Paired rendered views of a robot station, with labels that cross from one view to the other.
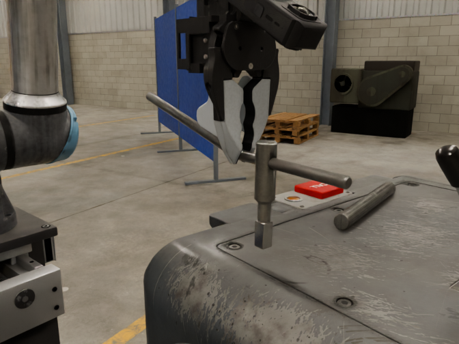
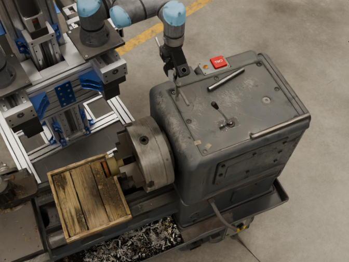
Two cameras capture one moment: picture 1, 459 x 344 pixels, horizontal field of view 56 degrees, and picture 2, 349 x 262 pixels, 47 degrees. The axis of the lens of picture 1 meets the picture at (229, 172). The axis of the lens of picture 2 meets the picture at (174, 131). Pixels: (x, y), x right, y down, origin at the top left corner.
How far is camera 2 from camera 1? 1.31 m
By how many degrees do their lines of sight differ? 45
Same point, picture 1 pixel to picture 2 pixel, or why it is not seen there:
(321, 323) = (179, 126)
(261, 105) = not seen: hidden behind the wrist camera
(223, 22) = (168, 61)
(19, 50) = not seen: outside the picture
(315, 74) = not seen: outside the picture
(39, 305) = (119, 73)
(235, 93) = (171, 71)
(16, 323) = (112, 78)
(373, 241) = (213, 99)
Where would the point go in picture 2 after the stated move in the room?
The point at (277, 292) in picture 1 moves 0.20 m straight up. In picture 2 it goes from (175, 114) to (177, 84)
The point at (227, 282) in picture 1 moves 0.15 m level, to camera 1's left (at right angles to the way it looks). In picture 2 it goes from (166, 106) to (133, 98)
